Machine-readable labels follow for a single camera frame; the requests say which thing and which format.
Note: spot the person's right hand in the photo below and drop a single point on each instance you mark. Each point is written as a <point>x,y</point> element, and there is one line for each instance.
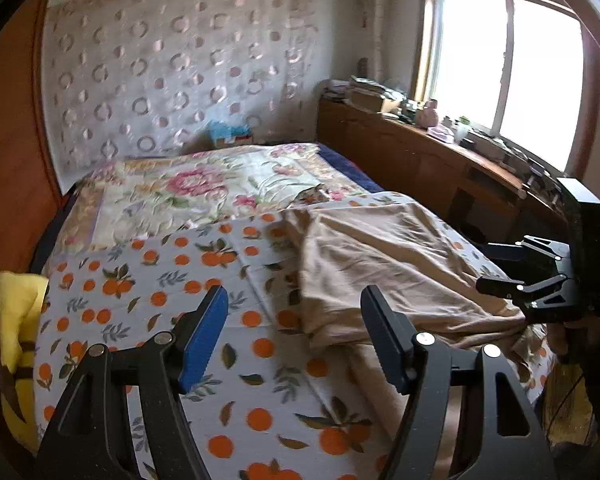
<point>555,337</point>

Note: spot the window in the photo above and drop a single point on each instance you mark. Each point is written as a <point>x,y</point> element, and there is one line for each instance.
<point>520,70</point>

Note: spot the stack of books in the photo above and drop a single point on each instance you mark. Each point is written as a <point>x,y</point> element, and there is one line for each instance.
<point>370,95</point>

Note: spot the yellow plush toy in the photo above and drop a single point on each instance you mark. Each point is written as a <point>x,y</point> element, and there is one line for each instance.
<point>17,320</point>

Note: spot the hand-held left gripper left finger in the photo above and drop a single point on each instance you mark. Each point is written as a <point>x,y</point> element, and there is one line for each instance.
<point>202,340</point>

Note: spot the orange fruit print bed sheet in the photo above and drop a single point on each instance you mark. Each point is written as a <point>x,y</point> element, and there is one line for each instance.
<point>180,270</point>

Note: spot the pink figurine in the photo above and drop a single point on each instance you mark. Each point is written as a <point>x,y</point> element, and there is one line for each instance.
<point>430,112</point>

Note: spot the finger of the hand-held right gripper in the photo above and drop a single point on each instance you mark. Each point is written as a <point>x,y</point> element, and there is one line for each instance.
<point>500,286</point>
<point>530,250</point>

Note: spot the circle pattern wall cloth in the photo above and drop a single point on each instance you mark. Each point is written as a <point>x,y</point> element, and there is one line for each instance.
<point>180,60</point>

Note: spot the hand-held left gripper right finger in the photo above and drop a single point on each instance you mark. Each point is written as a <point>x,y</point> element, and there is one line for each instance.
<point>387,345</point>

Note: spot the beige printed t-shirt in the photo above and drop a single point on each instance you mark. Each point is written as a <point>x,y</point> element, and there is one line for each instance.
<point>380,270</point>

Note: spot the yellow bag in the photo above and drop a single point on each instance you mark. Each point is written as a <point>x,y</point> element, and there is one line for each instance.
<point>572,410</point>

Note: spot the row of small desk items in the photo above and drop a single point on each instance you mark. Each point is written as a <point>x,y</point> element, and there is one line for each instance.
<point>495,145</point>

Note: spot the wooden headboard panel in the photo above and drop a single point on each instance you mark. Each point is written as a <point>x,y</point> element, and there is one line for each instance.
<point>15,135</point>

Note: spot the light curtain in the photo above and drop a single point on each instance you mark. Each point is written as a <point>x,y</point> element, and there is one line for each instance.
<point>390,20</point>

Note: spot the floral quilt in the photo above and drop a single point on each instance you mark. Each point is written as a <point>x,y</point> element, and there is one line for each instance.
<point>205,185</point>

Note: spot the blue tissue box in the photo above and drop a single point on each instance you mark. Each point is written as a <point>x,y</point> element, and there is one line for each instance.
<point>230,135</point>

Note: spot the wooden bedside cabinet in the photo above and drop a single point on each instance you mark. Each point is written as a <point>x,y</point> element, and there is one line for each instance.
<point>420,165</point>

